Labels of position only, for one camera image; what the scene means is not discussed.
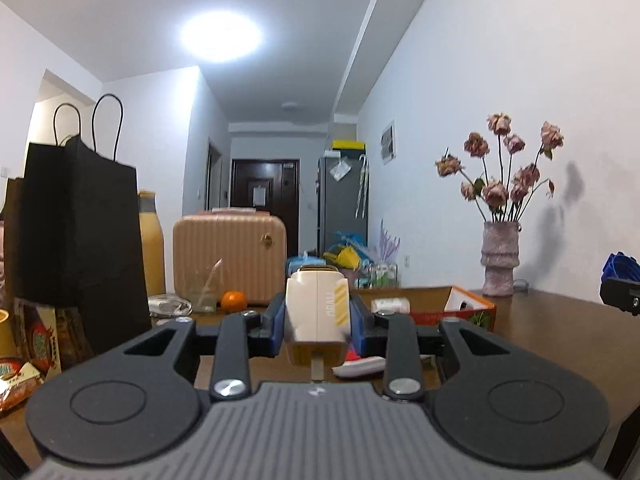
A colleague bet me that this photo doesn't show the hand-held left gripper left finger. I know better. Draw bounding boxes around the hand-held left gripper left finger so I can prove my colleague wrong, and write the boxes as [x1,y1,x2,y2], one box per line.
[122,294,287,402]

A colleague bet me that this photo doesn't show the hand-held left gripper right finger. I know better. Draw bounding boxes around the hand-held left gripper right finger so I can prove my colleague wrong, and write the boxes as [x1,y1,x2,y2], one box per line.
[350,292,506,403]

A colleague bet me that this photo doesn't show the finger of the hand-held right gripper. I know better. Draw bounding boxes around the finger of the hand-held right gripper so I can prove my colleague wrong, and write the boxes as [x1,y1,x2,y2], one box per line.
[599,251,640,317]

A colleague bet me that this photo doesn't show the orange cardboard box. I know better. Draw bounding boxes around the orange cardboard box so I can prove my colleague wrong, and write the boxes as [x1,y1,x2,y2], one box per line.
[357,285,497,333]

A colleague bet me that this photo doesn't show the white labelled bottle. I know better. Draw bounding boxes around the white labelled bottle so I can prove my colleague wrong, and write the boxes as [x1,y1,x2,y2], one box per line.
[371,297,411,315]

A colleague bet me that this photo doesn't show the small white bottle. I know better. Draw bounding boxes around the small white bottle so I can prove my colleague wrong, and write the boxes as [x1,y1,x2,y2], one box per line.
[332,356,387,379]

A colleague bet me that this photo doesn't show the rack of small bottles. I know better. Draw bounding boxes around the rack of small bottles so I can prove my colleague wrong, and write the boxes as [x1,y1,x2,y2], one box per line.
[367,262,402,288]

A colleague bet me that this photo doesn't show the blue yellow plastic bags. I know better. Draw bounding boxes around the blue yellow plastic bags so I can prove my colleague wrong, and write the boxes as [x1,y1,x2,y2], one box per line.
[324,231,376,273]

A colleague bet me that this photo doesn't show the clear plastic cup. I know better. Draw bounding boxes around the clear plastic cup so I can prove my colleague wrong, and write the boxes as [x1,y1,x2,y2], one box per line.
[186,259,223,313]

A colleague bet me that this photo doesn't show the pink ribbed suitcase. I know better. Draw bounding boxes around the pink ribbed suitcase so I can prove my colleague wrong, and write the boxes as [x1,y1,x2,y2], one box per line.
[172,208,288,306]

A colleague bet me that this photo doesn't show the purple artificial flowers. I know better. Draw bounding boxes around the purple artificial flowers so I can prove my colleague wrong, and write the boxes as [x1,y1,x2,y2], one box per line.
[378,219,402,261]

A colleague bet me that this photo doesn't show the white plastic wrapper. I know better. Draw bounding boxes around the white plastic wrapper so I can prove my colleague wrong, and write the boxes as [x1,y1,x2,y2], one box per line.
[149,296,193,317]

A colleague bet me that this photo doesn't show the grey refrigerator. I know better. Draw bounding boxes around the grey refrigerator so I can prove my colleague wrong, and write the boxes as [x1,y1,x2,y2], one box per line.
[318,155,369,258]

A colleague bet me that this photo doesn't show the grey textured vase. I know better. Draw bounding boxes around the grey textured vase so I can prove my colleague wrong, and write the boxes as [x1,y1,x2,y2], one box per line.
[481,221,521,298]

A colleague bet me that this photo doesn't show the white folded umbrella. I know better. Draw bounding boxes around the white folded umbrella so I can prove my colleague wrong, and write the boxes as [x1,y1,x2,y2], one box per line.
[355,155,370,219]

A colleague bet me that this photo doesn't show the dried rose bouquet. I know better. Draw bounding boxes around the dried rose bouquet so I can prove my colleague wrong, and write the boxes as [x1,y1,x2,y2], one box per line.
[435,112,566,223]

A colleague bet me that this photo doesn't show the yellow bottle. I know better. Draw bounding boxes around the yellow bottle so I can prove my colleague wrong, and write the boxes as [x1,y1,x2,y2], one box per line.
[137,190,167,298]

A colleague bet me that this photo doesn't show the dark brown door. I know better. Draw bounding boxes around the dark brown door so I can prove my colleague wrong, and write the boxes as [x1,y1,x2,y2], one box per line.
[231,159,300,261]

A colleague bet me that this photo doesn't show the dark side door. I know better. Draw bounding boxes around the dark side door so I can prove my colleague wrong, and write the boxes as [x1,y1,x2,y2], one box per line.
[207,139,224,211]

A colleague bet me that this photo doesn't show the black paper bag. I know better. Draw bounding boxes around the black paper bag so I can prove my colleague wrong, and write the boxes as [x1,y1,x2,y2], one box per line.
[4,94,152,361]

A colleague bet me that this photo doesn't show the snack packets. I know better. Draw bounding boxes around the snack packets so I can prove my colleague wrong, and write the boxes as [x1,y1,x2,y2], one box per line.
[14,297,63,373]

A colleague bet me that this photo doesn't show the orange snack packet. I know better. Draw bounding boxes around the orange snack packet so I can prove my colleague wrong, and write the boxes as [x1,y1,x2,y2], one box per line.
[0,357,43,416]

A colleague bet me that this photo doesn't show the yellow cup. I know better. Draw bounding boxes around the yellow cup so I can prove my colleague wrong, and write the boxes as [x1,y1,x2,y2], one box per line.
[0,309,17,358]

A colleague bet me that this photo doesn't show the round ceiling light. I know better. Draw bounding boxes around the round ceiling light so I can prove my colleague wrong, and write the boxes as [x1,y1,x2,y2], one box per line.
[180,10,263,63]

